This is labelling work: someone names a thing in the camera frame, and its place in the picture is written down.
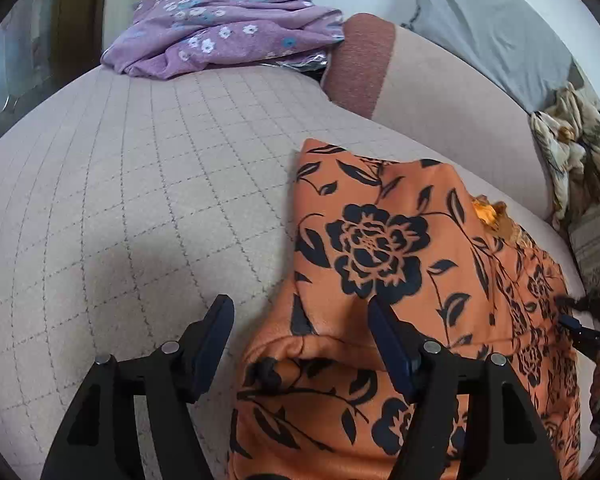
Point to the black plastic bag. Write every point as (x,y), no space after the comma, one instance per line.
(305,63)

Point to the beige floral cloth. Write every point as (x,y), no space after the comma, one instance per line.
(570,160)

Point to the grey cloth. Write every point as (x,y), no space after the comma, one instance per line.
(490,25)

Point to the orange black floral garment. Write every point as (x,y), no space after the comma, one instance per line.
(370,240)

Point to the purple floral cloth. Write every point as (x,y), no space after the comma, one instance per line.
(220,25)

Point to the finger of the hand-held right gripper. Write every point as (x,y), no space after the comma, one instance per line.
(587,306)
(577,327)

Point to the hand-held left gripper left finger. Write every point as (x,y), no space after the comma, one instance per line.
(207,355)

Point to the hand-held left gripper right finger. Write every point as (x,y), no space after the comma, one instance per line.
(392,350)

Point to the wooden door frame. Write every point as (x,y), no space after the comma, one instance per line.
(82,10)

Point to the beige brown bolster cushion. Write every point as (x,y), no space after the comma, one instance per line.
(455,100)

